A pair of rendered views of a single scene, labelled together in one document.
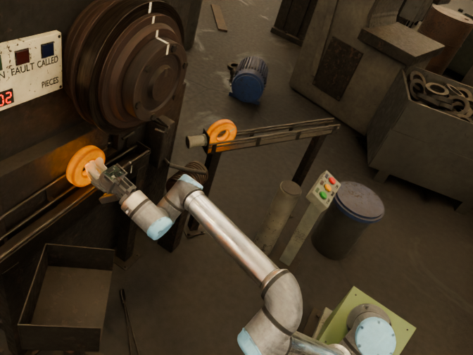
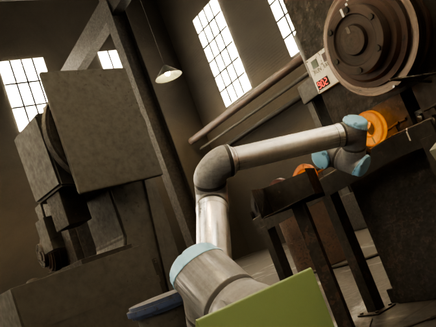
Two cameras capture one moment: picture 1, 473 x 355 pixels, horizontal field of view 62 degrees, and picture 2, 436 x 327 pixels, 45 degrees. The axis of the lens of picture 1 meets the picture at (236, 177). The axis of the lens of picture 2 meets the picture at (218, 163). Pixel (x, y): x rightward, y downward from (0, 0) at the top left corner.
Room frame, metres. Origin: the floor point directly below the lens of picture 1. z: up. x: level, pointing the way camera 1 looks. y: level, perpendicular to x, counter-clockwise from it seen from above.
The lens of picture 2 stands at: (1.85, -1.69, 0.55)
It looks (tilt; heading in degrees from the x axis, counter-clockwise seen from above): 8 degrees up; 128
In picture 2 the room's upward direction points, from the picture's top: 21 degrees counter-clockwise
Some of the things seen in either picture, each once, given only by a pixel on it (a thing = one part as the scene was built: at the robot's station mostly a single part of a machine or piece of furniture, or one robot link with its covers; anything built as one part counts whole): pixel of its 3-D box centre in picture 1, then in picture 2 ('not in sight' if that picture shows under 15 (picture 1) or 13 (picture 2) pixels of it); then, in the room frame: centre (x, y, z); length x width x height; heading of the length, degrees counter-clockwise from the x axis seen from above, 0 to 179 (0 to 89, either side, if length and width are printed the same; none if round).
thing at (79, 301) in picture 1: (71, 341); (313, 254); (0.59, 0.34, 0.36); 0.26 x 0.20 x 0.72; 18
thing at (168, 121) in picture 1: (157, 140); not in sight; (1.40, 0.39, 0.68); 0.11 x 0.08 x 0.24; 73
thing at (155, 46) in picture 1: (157, 81); (356, 39); (1.14, 0.35, 1.11); 0.28 x 0.06 x 0.28; 163
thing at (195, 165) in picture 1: (180, 208); not in sight; (1.44, 0.22, 0.27); 0.22 x 0.13 x 0.53; 163
